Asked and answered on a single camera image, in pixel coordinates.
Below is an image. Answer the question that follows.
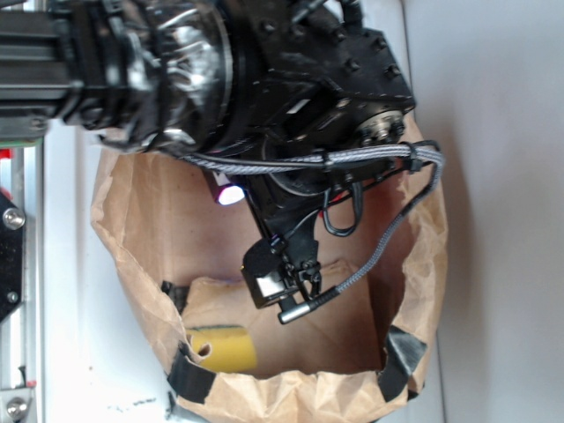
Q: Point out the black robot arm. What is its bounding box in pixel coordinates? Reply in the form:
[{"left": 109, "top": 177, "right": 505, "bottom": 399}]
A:
[{"left": 1, "top": 1, "right": 415, "bottom": 267}]

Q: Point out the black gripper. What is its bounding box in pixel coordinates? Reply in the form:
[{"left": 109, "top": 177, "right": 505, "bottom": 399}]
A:
[{"left": 206, "top": 165, "right": 389, "bottom": 264}]

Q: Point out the aluminium frame rail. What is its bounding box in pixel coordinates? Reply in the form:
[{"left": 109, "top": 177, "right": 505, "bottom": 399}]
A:
[{"left": 1, "top": 138, "right": 45, "bottom": 422}]

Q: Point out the black mounting bracket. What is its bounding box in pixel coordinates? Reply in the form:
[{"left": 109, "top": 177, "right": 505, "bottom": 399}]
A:
[{"left": 0, "top": 188, "right": 26, "bottom": 324}]

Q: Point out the yellow and green sponge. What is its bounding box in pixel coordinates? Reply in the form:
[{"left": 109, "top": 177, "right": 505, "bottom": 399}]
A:
[{"left": 186, "top": 325, "right": 257, "bottom": 373}]

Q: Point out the brown paper bag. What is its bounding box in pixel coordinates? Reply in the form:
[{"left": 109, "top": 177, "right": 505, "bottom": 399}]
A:
[{"left": 91, "top": 151, "right": 448, "bottom": 422}]

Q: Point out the grey braided cable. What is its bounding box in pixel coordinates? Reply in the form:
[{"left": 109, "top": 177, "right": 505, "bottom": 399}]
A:
[{"left": 175, "top": 139, "right": 443, "bottom": 326}]

